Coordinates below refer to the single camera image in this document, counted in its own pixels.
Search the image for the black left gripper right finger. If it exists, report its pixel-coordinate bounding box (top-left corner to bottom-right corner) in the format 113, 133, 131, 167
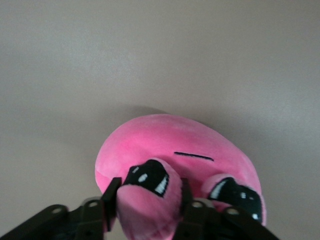
174, 178, 281, 240

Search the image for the hot pink angry-eyed plush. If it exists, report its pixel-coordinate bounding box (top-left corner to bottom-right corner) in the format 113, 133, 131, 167
94, 113, 267, 240

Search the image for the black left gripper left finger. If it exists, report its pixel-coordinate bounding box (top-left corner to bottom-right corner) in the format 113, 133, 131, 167
0, 176, 123, 240

